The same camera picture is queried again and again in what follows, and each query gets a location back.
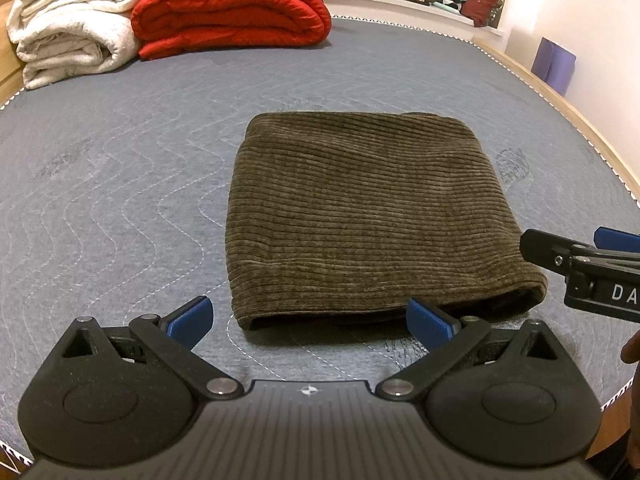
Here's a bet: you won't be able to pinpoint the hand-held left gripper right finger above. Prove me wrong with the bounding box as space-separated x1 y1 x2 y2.
375 297 561 402

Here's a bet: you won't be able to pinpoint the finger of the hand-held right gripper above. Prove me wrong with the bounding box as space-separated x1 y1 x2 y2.
593 226 640 256
519 229 601 277

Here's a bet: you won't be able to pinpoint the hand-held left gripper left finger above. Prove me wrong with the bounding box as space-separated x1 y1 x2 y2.
60 296 245 402

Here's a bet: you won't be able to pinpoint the olive corduroy pants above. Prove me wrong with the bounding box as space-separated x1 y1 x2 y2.
223 111 548 333

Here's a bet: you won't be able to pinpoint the person's right hand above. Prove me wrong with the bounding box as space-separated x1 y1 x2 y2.
621 330 640 365

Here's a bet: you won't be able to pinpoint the grey quilted mattress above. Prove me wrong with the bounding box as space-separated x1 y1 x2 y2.
0 15 640 466

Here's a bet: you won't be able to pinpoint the white window ledge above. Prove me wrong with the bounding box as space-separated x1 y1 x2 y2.
320 0 481 41

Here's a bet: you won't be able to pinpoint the red folded quilt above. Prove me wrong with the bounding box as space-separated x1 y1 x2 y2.
131 0 332 61

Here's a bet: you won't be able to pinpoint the white folded blanket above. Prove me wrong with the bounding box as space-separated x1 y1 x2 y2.
7 0 153 91

